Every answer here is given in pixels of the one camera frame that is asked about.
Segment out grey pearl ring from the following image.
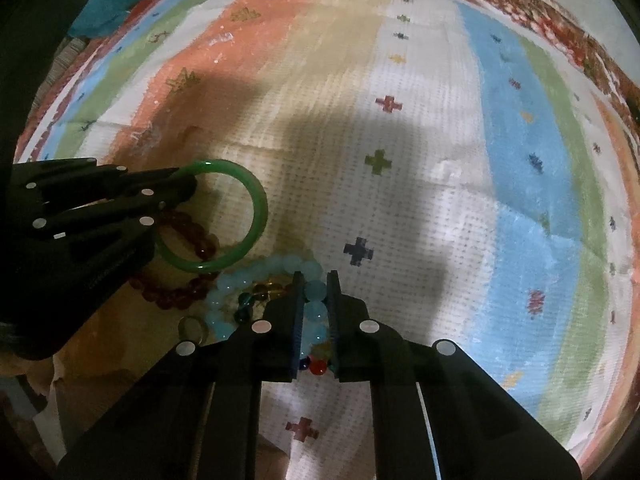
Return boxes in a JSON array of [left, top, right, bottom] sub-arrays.
[[177, 314, 211, 347]]

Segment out green jade bangle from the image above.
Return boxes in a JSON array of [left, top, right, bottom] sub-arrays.
[[155, 159, 268, 274]]

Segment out light blue bead bracelet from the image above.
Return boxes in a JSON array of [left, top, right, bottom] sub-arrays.
[[203, 252, 332, 356]]

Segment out woven grey mat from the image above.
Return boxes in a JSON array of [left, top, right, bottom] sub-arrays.
[[38, 37, 90, 98]]

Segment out striped colourful blanket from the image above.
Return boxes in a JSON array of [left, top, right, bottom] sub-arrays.
[[37, 0, 640, 480]]

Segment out dark red bead bracelet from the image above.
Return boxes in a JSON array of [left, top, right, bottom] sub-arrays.
[[128, 211, 222, 311]]

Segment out multicolour bead bracelet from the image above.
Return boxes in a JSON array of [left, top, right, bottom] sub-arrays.
[[232, 282, 334, 377]]

